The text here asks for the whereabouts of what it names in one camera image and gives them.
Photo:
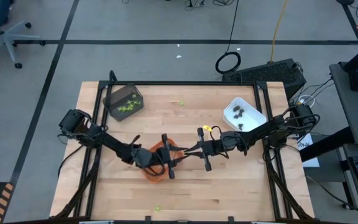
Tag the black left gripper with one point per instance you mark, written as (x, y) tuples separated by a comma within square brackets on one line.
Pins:
[(151, 157)]

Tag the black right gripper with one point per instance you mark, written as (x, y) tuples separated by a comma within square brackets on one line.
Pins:
[(225, 143)]

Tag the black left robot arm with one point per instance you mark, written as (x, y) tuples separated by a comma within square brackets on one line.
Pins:
[(104, 140)]

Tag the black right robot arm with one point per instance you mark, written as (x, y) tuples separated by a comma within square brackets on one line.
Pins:
[(275, 127)]

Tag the orange plastic bin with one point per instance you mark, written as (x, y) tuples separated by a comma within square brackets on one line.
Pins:
[(158, 180)]

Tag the white plastic bin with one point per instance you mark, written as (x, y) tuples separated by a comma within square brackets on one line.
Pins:
[(253, 118)]

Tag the dark grey plastic bin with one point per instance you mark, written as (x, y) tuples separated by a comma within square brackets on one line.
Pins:
[(117, 99)]

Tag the black computer tower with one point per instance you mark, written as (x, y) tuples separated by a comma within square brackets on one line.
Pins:
[(266, 73)]

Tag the white paper sheet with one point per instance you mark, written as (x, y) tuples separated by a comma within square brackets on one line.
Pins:
[(309, 155)]

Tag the black desk support bar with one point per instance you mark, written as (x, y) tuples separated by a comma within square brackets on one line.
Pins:
[(325, 146)]

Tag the grey desk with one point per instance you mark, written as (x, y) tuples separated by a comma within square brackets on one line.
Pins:
[(353, 109)]

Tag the office chair base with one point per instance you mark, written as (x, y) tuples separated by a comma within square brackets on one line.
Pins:
[(6, 39)]

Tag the black aluminium table frame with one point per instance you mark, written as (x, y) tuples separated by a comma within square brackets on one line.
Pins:
[(179, 83)]

